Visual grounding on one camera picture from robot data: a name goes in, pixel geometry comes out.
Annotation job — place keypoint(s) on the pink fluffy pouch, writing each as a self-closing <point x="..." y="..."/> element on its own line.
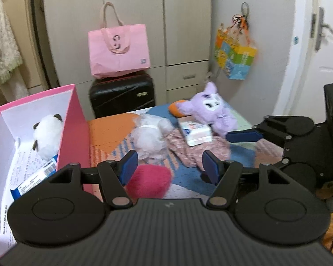
<point x="149" y="181"/>

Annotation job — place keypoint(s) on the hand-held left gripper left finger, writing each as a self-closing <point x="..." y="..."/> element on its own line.
<point x="129" y="167"/>

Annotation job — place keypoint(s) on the black wall hook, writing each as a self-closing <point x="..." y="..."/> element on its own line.
<point x="244" y="9"/>

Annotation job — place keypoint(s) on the printed paper sheet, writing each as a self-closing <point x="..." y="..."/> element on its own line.
<point x="19" y="171"/>

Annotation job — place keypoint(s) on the light wooden cabinet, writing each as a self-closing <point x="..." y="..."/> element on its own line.
<point x="25" y="33"/>

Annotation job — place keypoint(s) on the orange toy ball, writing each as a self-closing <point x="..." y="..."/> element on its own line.
<point x="174" y="108"/>

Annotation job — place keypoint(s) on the white fleece robe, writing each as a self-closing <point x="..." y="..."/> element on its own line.
<point x="1" y="47"/>

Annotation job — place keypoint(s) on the clear plastic bag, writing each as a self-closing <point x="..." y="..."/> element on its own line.
<point x="211" y="75"/>

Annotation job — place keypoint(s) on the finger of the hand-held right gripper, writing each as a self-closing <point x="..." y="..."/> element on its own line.
<point x="242" y="136"/>
<point x="281" y="163"/>

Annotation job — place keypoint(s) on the floral cloth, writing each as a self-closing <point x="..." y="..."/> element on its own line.
<point x="191" y="153"/>

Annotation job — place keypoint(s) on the blue packet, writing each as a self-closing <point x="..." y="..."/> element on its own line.
<point x="33" y="181"/>

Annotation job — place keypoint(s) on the grey wardrobe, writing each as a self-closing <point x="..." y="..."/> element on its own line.
<point x="183" y="19"/>

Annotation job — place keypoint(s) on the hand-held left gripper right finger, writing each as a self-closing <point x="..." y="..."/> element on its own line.
<point x="210" y="167"/>

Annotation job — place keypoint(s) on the white fluffy mesh ball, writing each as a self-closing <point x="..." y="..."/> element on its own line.
<point x="149" y="135"/>

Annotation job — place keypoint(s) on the white door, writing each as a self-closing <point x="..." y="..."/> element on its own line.
<point x="302" y="74"/>

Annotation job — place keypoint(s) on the white panda plush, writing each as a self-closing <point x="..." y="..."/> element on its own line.
<point x="48" y="135"/>

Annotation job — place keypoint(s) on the white tissue packet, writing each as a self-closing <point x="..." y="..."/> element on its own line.
<point x="197" y="133"/>

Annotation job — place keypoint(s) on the pink tote bag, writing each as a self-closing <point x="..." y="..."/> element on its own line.
<point x="119" y="52"/>

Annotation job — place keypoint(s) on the purple plush toy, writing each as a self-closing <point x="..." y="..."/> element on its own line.
<point x="208" y="108"/>

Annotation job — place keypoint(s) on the colourful gift bag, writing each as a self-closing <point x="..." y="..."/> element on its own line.
<point x="236" y="58"/>

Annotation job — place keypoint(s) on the pink cardboard box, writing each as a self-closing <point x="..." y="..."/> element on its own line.
<point x="75" y="133"/>

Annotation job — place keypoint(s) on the black suitcase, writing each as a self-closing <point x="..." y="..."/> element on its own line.
<point x="122" y="97"/>

